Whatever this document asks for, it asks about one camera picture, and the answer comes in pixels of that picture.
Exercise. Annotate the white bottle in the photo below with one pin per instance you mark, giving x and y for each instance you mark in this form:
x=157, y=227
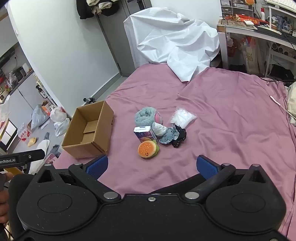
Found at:
x=263, y=14

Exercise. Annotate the cream pillow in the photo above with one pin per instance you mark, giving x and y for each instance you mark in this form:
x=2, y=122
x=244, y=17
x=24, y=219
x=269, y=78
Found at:
x=292, y=104

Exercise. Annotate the dark grey door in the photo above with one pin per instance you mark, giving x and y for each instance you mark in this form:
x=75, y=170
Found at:
x=115, y=46

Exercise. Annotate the white desk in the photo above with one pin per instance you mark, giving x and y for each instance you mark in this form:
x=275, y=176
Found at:
x=245, y=31

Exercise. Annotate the white dust cover sheet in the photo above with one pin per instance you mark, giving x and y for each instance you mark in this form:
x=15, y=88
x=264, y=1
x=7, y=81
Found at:
x=166, y=39

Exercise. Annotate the kitchen counter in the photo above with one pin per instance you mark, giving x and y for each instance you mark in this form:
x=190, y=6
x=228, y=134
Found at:
x=13, y=85

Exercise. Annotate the brown cardboard box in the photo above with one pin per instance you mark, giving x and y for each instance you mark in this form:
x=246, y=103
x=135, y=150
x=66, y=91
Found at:
x=101, y=129

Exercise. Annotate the clear plastic bag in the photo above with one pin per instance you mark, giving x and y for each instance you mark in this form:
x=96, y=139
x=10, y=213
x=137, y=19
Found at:
x=62, y=127

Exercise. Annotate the beige paper bag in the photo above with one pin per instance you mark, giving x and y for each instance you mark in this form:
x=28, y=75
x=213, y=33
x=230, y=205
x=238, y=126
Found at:
x=251, y=55

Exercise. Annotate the yellow slipper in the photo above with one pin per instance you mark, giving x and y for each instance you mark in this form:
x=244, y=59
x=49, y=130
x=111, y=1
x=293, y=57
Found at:
x=32, y=141

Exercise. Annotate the white tissue pack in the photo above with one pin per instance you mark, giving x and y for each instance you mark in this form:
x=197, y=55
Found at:
x=158, y=128

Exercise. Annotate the blue tissue pack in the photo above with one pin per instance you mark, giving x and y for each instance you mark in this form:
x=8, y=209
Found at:
x=144, y=134

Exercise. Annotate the grey plastic bag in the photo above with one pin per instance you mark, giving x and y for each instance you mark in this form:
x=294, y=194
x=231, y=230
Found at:
x=38, y=115

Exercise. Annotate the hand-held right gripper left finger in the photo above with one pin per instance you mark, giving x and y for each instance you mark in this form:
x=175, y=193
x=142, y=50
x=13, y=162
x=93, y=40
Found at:
x=100, y=165

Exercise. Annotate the person's left hand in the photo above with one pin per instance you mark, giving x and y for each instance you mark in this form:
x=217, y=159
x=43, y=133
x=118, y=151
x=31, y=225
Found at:
x=3, y=208

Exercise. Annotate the pink bed sheet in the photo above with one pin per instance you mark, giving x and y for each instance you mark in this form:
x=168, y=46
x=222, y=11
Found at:
x=231, y=115

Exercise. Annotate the grey drawer organizer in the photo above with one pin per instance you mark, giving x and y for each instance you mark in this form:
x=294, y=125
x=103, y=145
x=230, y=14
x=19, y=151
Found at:
x=235, y=7

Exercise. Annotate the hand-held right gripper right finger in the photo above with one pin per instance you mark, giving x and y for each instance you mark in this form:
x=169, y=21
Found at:
x=205, y=166

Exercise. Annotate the hanging dark clothes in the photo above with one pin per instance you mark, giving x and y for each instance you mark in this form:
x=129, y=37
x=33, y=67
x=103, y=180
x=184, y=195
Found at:
x=99, y=8

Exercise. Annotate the white plastic bag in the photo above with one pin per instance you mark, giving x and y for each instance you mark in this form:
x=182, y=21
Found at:
x=57, y=114

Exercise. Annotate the grey fuzzy cloth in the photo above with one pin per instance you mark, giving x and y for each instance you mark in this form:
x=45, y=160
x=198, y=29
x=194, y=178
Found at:
x=168, y=136

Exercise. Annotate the red paper decorations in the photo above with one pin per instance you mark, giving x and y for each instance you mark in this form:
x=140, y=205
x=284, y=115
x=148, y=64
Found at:
x=242, y=19

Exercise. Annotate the burger plush toy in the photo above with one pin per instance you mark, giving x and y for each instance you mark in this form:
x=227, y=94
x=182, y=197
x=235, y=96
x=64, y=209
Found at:
x=146, y=149

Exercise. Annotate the black lace cloth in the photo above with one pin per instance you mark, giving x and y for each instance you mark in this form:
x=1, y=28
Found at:
x=180, y=137

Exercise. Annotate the clear bag of white stuffing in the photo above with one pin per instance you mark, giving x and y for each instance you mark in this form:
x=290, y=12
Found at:
x=182, y=118

